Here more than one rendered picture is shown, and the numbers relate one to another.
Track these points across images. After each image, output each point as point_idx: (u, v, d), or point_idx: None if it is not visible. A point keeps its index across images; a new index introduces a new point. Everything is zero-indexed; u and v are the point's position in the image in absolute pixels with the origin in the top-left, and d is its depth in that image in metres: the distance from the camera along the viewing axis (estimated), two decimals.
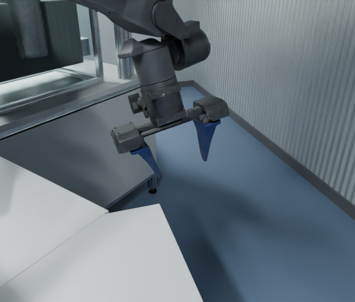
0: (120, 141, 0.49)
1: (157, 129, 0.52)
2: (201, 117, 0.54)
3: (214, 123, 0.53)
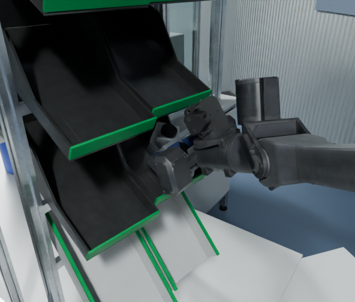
0: (177, 195, 0.47)
1: None
2: None
3: None
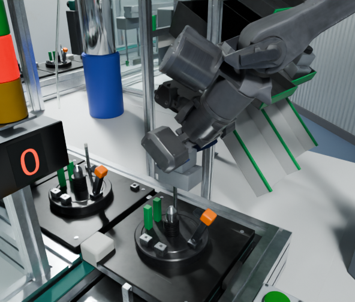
0: (176, 165, 0.45)
1: None
2: None
3: (214, 144, 0.56)
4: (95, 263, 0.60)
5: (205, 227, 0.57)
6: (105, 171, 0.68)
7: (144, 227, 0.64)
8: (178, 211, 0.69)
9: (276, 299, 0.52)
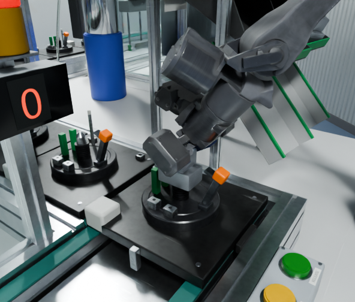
0: (178, 169, 0.45)
1: None
2: None
3: (214, 143, 0.56)
4: (99, 227, 0.57)
5: (218, 187, 0.54)
6: (110, 135, 0.65)
7: (152, 192, 0.61)
8: None
9: (295, 260, 0.49)
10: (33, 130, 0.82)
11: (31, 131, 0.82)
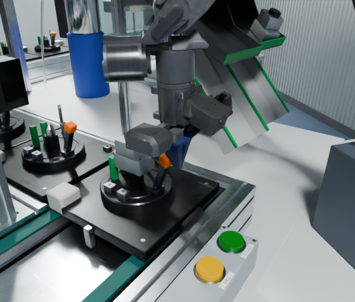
0: None
1: (162, 122, 0.53)
2: None
3: None
4: (60, 210, 0.62)
5: (165, 171, 0.59)
6: (74, 127, 0.70)
7: (110, 178, 0.66)
8: None
9: (230, 237, 0.54)
10: (8, 124, 0.87)
11: (7, 124, 0.87)
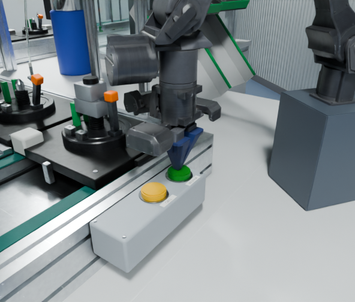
0: (159, 142, 0.45)
1: (192, 121, 0.54)
2: (186, 124, 0.54)
3: (200, 132, 0.54)
4: (23, 151, 0.65)
5: (114, 108, 0.63)
6: (40, 78, 0.74)
7: (73, 124, 0.70)
8: (108, 116, 0.74)
9: None
10: None
11: None
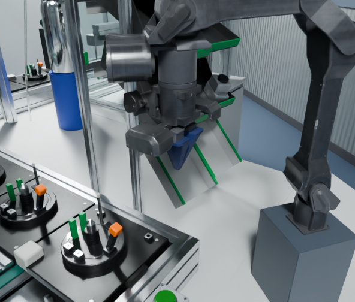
0: (159, 142, 0.45)
1: None
2: (186, 124, 0.54)
3: (200, 131, 0.54)
4: None
5: None
6: (119, 230, 0.66)
7: None
8: None
9: (164, 296, 0.64)
10: (42, 206, 0.83)
11: (41, 207, 0.83)
